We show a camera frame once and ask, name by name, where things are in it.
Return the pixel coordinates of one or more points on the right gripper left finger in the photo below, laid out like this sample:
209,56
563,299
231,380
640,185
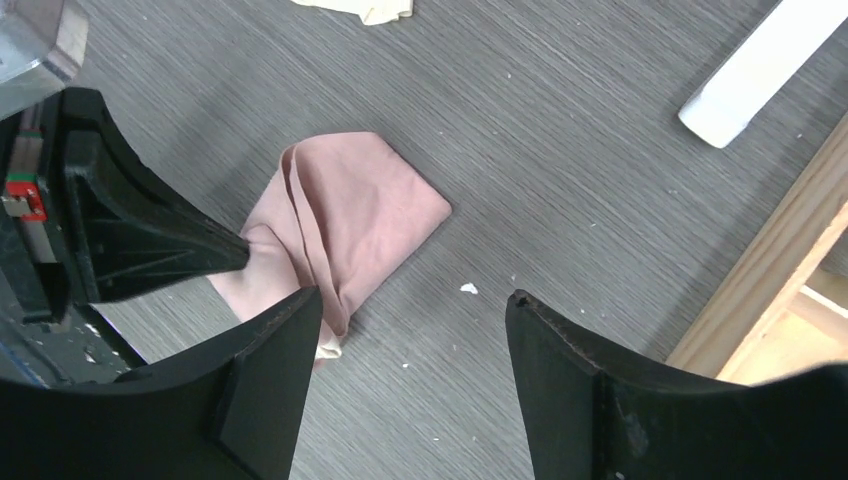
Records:
229,407

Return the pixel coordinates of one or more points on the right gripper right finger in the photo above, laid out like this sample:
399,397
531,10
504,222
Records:
594,409

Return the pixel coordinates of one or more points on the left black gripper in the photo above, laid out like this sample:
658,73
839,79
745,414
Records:
131,234

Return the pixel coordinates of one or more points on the pink underwear cream waistband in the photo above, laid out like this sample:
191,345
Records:
342,213

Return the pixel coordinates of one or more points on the wooden compartment tray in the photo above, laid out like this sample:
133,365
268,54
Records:
777,312

